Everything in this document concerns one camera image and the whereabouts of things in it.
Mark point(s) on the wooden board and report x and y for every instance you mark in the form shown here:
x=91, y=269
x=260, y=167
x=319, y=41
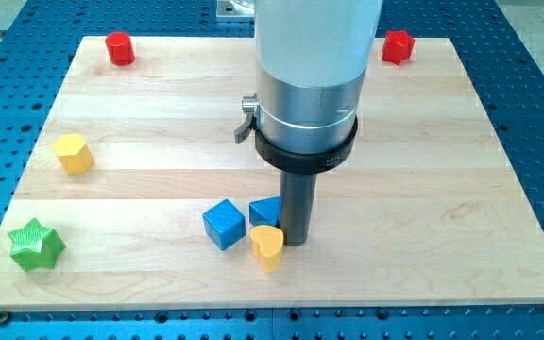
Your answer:
x=427, y=210

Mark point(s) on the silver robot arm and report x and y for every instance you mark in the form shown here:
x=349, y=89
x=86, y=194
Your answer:
x=312, y=57

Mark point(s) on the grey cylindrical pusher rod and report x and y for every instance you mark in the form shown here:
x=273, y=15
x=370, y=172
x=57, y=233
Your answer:
x=296, y=202

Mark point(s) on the red cylinder block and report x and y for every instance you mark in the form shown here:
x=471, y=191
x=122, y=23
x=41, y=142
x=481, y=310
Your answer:
x=120, y=48

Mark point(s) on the red star block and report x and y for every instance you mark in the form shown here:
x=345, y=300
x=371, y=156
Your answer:
x=398, y=46

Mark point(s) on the blue block behind rod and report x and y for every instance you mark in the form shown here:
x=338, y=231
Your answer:
x=265, y=211

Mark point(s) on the yellow hexagon block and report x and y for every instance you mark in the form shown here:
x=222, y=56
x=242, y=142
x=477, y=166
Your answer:
x=73, y=153

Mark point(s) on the green star block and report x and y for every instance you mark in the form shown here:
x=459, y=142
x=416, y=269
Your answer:
x=35, y=246

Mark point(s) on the yellow heart block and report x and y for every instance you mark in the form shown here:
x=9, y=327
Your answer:
x=266, y=244

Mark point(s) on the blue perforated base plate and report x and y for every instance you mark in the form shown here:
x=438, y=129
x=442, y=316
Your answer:
x=37, y=47

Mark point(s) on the blue cube block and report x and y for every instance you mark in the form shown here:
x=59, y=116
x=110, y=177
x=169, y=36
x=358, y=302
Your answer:
x=224, y=224

